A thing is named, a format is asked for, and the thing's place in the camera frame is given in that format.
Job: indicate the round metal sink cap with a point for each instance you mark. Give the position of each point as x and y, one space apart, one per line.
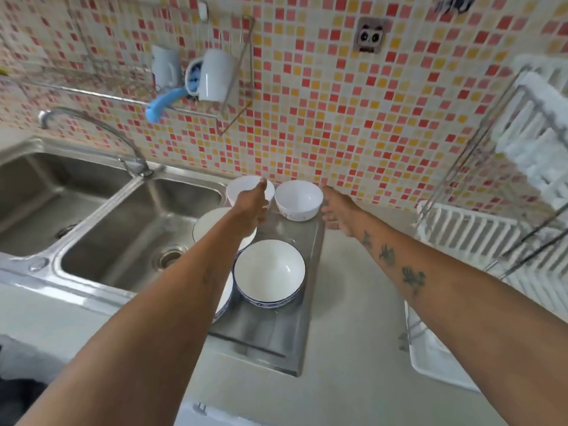
38 264

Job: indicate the white wall hook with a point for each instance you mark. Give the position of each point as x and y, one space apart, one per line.
203 10

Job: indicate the stainless steel double sink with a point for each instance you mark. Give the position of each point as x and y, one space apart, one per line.
111 226

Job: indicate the person's left thumb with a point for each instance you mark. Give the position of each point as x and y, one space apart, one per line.
263 188

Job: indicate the wall socket with panda cover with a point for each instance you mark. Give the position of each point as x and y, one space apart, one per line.
372 36

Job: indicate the person's right hand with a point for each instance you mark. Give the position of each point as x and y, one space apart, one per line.
347 215

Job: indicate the person's left hand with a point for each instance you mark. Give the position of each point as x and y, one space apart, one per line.
246 209

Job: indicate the person's left forearm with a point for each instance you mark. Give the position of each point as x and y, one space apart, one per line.
151 319

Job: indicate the chrome faucet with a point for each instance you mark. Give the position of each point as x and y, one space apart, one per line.
111 133

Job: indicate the large white mug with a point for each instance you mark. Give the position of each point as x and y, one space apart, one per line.
217 75

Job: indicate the two-tier dish rack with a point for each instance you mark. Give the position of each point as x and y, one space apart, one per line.
528 172

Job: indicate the blue and white scrubber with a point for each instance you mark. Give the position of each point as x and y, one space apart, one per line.
193 79

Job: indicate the white drip tray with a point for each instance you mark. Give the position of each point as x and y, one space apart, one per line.
432 354

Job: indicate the dark clothing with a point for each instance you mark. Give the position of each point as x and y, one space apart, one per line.
17 401

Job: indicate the plain white small bowl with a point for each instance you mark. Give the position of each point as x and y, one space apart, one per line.
242 186

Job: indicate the white small bowl with print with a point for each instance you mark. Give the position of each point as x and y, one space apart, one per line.
298 200

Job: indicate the metal sink drain strainer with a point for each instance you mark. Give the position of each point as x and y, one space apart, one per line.
66 229
170 257

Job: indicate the person's right forearm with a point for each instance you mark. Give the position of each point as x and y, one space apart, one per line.
466 306

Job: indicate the person's right thumb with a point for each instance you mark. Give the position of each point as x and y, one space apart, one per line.
329 219

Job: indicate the white bowl with blue rim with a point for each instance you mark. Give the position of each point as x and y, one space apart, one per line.
224 301
270 272
206 226

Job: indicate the black wall hook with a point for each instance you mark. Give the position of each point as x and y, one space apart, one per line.
455 3

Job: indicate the small white cup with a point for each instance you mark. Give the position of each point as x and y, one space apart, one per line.
165 66

